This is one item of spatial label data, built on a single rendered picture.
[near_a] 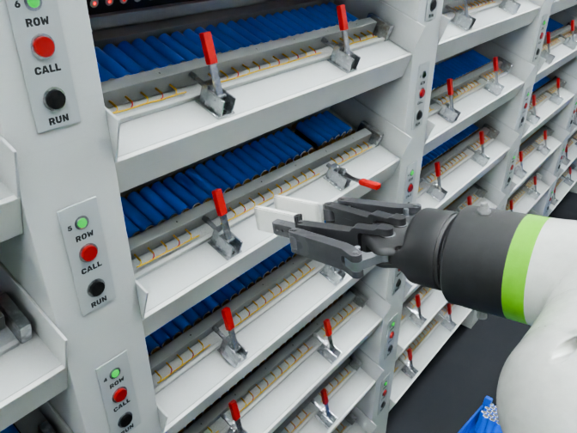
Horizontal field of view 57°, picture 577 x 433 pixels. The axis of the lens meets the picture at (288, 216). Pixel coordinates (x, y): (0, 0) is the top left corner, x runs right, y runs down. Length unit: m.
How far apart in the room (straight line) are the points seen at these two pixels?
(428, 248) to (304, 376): 0.65
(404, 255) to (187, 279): 0.30
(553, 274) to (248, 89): 0.43
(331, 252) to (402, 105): 0.54
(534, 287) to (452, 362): 1.49
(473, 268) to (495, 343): 1.59
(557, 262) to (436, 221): 0.11
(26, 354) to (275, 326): 0.42
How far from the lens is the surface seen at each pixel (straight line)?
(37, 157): 0.51
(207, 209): 0.75
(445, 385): 1.86
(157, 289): 0.68
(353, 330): 1.20
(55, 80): 0.50
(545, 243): 0.46
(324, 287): 0.99
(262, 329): 0.90
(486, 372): 1.94
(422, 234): 0.49
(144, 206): 0.75
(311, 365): 1.12
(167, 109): 0.63
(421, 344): 1.77
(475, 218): 0.48
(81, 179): 0.53
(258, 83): 0.73
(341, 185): 0.90
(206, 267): 0.71
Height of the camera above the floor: 1.31
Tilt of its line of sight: 29 degrees down
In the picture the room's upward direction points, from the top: straight up
